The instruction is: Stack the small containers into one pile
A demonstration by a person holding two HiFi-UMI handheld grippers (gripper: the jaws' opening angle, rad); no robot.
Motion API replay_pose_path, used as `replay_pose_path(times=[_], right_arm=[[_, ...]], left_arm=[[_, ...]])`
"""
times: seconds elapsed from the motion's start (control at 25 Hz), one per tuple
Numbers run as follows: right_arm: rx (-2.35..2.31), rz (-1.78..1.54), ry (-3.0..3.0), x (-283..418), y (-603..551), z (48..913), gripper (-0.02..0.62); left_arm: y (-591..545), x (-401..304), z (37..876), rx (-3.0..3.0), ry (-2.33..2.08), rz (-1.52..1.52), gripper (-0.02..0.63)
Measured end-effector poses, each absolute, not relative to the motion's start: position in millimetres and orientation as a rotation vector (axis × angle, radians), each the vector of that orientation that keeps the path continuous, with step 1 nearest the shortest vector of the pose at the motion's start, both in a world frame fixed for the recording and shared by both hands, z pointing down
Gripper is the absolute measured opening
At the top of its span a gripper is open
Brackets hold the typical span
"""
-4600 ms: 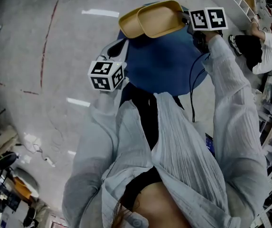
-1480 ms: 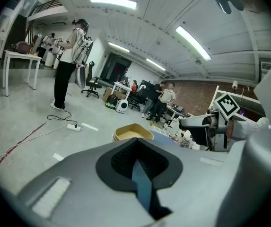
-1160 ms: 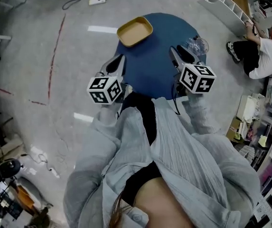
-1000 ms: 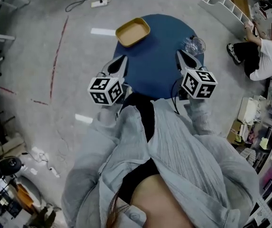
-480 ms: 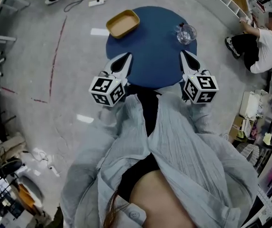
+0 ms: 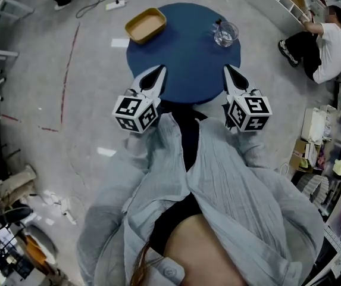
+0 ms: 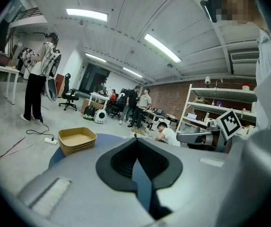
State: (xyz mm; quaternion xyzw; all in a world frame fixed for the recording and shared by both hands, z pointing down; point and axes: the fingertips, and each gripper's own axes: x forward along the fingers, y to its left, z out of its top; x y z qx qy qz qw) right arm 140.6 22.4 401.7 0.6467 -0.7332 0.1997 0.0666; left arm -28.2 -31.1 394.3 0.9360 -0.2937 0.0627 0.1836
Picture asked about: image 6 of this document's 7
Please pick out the clear round container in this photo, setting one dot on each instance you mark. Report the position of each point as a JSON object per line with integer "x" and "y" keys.
{"x": 226, "y": 36}

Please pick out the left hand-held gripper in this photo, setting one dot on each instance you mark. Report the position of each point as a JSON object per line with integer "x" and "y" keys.
{"x": 134, "y": 112}

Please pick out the white paper sheet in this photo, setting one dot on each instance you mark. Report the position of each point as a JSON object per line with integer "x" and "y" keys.
{"x": 106, "y": 151}

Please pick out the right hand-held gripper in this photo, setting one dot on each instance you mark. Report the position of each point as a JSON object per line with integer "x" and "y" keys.
{"x": 247, "y": 112}

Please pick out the brown paper bag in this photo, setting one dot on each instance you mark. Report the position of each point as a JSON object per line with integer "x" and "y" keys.
{"x": 17, "y": 183}

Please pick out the person's right forearm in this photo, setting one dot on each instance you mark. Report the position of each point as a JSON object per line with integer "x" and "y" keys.
{"x": 247, "y": 149}

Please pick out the white metal rack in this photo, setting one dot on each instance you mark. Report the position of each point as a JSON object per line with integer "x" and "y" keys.
{"x": 0, "y": 28}

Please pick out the white storage box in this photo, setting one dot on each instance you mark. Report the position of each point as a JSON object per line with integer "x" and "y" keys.
{"x": 314, "y": 125}

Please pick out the person's legs in black trousers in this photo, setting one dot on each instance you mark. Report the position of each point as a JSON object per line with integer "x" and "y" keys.
{"x": 189, "y": 141}

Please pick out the person's left forearm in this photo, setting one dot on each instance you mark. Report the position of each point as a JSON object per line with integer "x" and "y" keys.
{"x": 148, "y": 147}

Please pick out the brown cardboard box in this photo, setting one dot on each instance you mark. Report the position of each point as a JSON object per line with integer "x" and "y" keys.
{"x": 302, "y": 156}

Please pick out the yellow rectangular container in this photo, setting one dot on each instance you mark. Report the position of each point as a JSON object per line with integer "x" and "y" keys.
{"x": 145, "y": 25}

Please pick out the white power strip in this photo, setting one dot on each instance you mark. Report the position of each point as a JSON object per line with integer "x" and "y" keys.
{"x": 116, "y": 4}

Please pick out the person's torso in grey shirt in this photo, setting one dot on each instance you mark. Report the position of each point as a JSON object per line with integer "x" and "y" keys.
{"x": 226, "y": 195}

